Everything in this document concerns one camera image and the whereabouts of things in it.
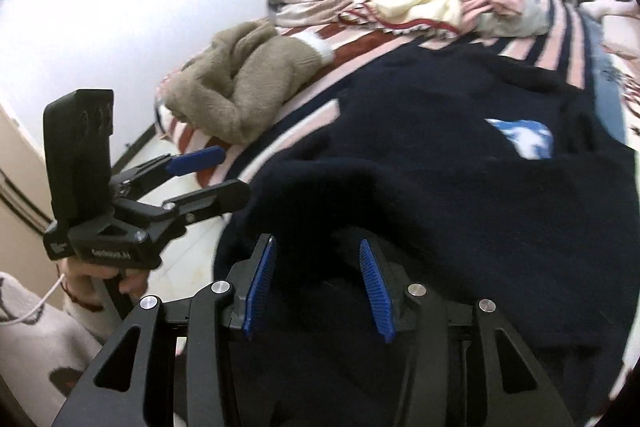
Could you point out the person's left hand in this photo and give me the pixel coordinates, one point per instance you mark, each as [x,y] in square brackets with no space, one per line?
[85,282]

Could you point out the navy blue garment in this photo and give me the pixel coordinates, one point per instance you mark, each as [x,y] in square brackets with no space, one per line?
[425,187]

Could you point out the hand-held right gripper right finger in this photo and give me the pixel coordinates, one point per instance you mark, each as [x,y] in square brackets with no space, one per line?
[375,287]

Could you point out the person's left forearm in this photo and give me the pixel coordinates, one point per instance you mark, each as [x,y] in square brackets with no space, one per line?
[45,337]

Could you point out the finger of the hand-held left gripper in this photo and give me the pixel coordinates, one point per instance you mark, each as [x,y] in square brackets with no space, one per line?
[197,159]
[210,199]

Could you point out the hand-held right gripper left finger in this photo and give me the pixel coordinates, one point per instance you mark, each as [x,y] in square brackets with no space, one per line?
[260,277]

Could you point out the brown fuzzy sweater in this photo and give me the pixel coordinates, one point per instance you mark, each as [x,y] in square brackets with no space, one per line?
[240,87]

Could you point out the striped bed blanket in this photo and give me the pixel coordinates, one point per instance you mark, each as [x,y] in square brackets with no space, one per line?
[560,32]

